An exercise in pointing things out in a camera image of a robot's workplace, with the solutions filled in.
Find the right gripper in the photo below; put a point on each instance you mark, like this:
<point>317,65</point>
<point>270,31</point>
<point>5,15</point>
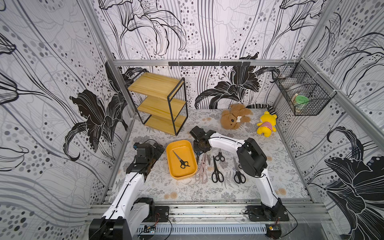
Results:
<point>201,145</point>

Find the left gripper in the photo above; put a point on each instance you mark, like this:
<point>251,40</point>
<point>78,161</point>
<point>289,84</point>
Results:
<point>157,153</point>

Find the blue handled scissors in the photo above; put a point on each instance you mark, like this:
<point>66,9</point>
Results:
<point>198,154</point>

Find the yellow storage tray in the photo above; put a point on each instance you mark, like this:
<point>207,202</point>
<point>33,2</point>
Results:
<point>184,149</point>

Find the pink handled scissors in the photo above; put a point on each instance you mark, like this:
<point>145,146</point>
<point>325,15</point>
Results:
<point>201,175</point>

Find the large black scissors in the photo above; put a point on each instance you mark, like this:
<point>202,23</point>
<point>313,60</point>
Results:
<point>217,176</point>

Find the beige kitchen scissors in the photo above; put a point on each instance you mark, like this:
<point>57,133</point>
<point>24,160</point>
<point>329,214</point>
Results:
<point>208,158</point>

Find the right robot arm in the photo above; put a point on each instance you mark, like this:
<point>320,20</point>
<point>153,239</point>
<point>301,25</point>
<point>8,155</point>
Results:
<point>251,158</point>

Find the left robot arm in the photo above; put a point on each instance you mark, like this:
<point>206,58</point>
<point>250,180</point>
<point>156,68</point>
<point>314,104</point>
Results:
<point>123,218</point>

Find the black scissors right lower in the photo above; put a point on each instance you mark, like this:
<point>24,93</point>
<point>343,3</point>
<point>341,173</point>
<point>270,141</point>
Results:
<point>239,177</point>

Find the right circuit box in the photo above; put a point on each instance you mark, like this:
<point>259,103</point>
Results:
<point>273,232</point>

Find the brown teddy bear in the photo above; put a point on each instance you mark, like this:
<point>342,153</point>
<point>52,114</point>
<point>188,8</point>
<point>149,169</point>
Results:
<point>233,118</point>

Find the wooden three-tier shelf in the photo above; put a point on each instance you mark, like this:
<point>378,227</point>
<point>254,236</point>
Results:
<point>164,107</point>

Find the yellow plush bear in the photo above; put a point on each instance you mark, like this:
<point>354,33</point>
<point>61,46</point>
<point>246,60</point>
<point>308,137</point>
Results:
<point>267,125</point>

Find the left circuit board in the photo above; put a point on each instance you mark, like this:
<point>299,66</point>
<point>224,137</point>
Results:
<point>149,229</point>

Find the green lidded jar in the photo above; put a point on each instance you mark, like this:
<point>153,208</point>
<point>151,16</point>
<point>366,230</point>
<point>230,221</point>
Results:
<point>300,102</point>

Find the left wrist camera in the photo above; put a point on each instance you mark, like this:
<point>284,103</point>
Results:
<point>136,145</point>

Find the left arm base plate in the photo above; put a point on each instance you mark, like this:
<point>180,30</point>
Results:
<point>160,214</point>

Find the aluminium front rail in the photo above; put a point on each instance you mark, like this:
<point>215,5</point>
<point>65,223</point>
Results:
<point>235,212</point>

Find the black wall hook bar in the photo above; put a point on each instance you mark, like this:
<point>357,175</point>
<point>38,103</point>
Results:
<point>201,63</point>

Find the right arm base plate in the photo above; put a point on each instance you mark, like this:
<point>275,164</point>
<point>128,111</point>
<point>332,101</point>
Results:
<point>266,214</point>

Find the black wire basket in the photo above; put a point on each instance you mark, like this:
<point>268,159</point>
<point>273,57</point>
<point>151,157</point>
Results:
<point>294,79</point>

